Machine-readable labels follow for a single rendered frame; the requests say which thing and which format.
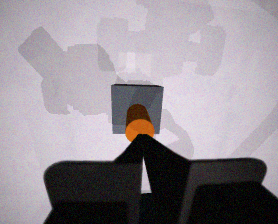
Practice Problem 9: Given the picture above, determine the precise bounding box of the orange cylinder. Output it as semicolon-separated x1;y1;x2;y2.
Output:
125;104;154;142

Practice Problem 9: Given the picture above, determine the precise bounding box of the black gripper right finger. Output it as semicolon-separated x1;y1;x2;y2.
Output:
143;134;267;224

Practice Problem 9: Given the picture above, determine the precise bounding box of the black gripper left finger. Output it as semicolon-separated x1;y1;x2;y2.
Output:
43;134;144;224

